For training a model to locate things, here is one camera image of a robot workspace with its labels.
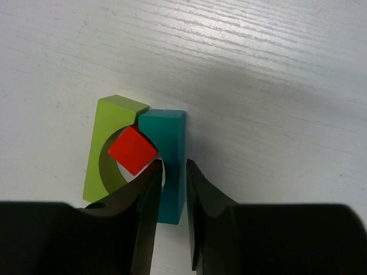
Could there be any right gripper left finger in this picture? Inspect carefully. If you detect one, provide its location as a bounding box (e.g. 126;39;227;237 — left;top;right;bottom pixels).
1;160;163;274

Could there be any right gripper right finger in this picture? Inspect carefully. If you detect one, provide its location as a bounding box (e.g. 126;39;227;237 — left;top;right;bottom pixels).
186;160;366;274

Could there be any red cube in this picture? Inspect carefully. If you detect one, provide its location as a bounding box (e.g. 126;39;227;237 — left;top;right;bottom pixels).
108;124;158;176

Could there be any teal arch block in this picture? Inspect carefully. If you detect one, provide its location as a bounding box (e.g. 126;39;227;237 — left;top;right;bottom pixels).
138;109;186;225

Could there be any green arch block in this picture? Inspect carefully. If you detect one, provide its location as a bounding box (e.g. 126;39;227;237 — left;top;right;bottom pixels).
83;95;149;203

